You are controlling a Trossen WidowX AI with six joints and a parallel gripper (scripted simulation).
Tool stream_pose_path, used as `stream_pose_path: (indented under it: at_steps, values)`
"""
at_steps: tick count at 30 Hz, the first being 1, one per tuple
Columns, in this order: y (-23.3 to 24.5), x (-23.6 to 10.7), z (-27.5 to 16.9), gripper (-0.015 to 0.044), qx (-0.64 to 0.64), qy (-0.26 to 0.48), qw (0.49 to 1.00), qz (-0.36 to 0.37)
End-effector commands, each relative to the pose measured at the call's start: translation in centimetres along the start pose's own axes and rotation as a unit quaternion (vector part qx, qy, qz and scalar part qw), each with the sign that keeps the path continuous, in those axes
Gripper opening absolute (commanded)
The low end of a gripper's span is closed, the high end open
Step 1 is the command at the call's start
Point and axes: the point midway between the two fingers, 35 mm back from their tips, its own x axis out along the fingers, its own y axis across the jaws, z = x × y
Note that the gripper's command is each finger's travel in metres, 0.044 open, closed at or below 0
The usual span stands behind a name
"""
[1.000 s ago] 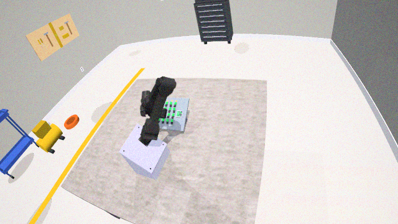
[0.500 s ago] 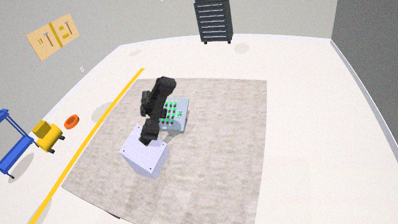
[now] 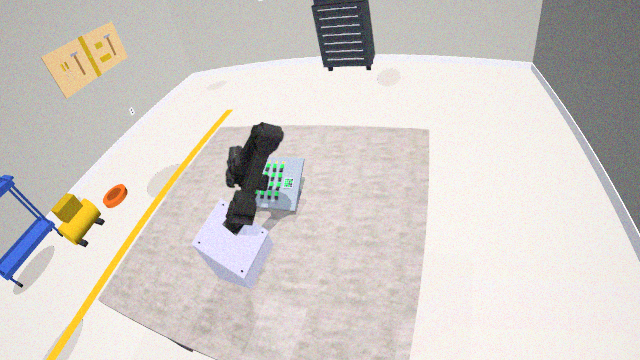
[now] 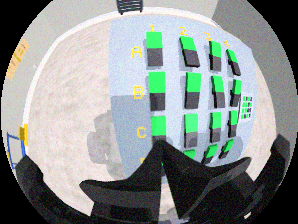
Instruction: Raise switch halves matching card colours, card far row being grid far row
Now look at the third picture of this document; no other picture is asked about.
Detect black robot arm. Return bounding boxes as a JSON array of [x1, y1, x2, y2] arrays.
[[222, 122, 284, 236]]

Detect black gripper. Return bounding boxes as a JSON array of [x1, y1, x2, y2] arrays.
[[226, 174, 270, 191]]

